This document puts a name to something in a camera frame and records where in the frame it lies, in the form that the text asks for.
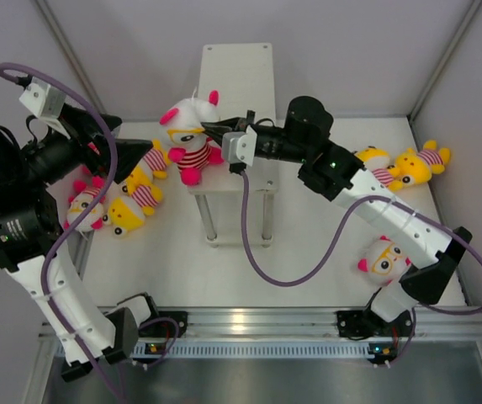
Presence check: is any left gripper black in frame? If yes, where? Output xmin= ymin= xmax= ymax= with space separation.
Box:
xmin=12 ymin=102 xmax=151 ymax=189

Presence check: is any white plush pink striped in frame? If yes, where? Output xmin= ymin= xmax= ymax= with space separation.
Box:
xmin=159 ymin=90 xmax=224 ymax=187
xmin=63 ymin=176 xmax=106 ymax=233

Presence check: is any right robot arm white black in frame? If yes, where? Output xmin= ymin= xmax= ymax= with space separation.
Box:
xmin=202 ymin=96 xmax=472 ymax=334

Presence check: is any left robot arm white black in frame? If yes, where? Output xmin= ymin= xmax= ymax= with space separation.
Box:
xmin=0 ymin=104 xmax=162 ymax=381

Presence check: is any white two-tier shelf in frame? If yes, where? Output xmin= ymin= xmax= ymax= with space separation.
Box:
xmin=188 ymin=43 xmax=279 ymax=247

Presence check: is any white plush top left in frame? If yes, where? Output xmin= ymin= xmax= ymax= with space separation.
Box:
xmin=81 ymin=142 xmax=109 ymax=178

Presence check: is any yellow plush striped top left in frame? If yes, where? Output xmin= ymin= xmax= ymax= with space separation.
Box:
xmin=135 ymin=140 xmax=171 ymax=179

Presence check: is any yellow plush centre left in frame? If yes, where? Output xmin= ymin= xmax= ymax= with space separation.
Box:
xmin=121 ymin=164 xmax=164 ymax=216

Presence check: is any yellow plush bottom left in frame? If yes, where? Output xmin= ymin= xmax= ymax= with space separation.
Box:
xmin=105 ymin=196 xmax=146 ymax=237

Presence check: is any yellow plush right front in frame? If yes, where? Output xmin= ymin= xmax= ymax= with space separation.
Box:
xmin=352 ymin=146 xmax=403 ymax=191

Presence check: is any yellow plush right back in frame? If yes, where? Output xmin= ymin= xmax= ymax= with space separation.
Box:
xmin=395 ymin=140 xmax=451 ymax=188

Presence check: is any white plush near right base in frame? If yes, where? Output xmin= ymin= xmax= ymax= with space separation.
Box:
xmin=357 ymin=236 xmax=411 ymax=287

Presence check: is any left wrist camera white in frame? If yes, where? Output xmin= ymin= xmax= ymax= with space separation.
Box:
xmin=19 ymin=77 xmax=68 ymax=136

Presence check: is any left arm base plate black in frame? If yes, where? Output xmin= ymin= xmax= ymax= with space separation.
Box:
xmin=139 ymin=311 xmax=188 ymax=338

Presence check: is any aluminium front rail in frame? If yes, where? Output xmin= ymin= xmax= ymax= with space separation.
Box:
xmin=160 ymin=307 xmax=482 ymax=341

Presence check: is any white slotted cable duct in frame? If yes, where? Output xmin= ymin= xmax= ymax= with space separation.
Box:
xmin=55 ymin=341 xmax=372 ymax=359

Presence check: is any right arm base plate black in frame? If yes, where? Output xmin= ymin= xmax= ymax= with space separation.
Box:
xmin=336 ymin=309 xmax=413 ymax=340

